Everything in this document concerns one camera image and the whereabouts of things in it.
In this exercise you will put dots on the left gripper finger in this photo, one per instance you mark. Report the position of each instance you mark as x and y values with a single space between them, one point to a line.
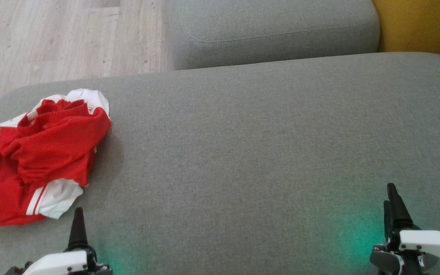
78 233

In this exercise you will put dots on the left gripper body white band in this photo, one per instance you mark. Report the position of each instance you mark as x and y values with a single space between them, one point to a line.
57 263

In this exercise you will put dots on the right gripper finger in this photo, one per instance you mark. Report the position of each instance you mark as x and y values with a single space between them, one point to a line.
398 214
387 221

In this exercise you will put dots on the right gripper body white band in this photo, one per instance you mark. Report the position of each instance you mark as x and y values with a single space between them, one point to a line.
430 242

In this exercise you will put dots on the wide yellow sofa backrest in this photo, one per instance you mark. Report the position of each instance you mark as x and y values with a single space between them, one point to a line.
426 26

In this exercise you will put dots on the red and white sports shirt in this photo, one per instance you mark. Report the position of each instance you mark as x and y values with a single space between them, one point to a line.
52 141

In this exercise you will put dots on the large grey sofa seat cushion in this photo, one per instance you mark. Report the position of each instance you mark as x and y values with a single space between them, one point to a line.
243 152

